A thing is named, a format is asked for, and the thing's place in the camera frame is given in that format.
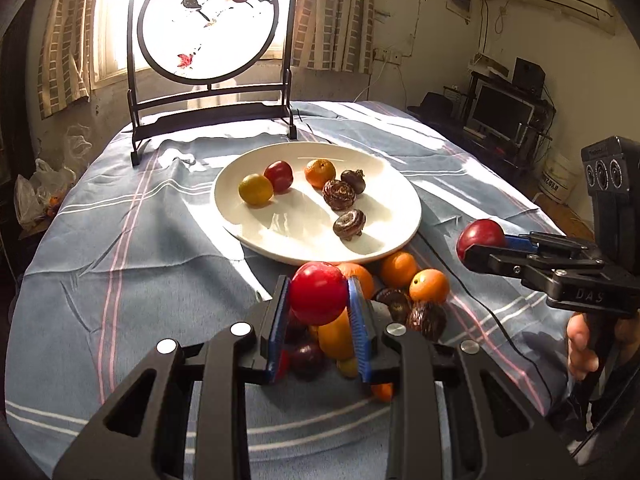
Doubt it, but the person's right hand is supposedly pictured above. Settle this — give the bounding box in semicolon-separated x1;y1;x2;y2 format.
566;311;640;382

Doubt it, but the black speaker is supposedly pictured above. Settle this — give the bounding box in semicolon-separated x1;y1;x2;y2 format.
513;57;547;97

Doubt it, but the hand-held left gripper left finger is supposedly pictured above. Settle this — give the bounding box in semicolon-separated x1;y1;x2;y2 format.
52;275;293;480

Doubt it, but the yellow-orange tangerine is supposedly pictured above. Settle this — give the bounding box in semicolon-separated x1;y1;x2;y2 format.
317;307;355;360

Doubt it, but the clear plastic bag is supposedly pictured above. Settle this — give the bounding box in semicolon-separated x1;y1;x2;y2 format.
14;158;77;226

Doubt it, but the computer monitor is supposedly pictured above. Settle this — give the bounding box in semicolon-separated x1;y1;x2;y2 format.
470;82;536;142

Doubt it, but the white bucket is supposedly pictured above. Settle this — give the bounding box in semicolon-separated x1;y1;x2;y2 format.
539;149;580;206

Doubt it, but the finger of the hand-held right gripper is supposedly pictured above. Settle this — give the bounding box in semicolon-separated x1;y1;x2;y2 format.
462;243;606;286
502;231;601;261

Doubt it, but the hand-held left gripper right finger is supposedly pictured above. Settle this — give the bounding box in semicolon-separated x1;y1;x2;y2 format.
347;275;593;480

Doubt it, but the black hat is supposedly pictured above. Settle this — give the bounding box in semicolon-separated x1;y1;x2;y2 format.
406;91;457;122

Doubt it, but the dark purple plum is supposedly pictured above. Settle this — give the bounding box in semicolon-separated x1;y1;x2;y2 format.
285;310;312;345
288;342;327;382

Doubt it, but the dark red plum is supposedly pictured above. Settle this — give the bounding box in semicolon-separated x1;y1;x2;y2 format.
456;218;507;262

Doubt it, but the bright red plum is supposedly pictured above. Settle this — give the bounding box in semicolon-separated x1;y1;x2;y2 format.
290;261;349;326

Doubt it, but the black cable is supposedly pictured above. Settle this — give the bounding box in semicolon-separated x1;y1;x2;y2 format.
419;232;568;391

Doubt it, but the white round plate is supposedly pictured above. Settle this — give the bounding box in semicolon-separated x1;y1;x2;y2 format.
212;142;423;266

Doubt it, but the dark brown water chestnut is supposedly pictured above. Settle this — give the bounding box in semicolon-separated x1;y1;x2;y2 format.
340;169;367;192
322;179;357;211
375;287;413;325
333;209;367;241
405;300;448;342

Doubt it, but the round painted screen on stand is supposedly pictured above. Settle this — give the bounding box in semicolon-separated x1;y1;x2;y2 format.
126;0;302;168

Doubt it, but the black metal rack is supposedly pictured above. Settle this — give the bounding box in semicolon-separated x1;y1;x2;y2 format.
452;69;557;176

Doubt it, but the yellow-green tangerine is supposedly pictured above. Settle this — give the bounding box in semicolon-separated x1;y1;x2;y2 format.
238;173;275;207

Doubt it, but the checked curtain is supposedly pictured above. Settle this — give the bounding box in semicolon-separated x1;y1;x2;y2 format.
291;0;377;73
36;0;103;120

